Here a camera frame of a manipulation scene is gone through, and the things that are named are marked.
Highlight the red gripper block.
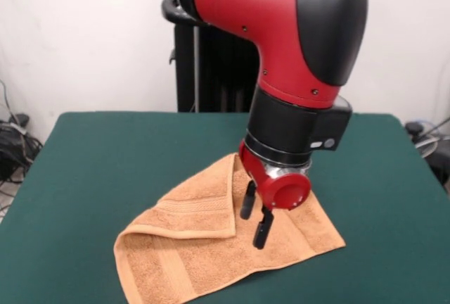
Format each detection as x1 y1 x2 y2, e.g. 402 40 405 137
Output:
238 140 313 251

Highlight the dark green table cloth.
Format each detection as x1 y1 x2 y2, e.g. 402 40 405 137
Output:
0 111 450 304

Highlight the orange terry towel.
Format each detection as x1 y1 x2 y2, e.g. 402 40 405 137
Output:
113 152 347 304

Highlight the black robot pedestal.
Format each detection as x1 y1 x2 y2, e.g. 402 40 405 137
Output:
161 0 263 113

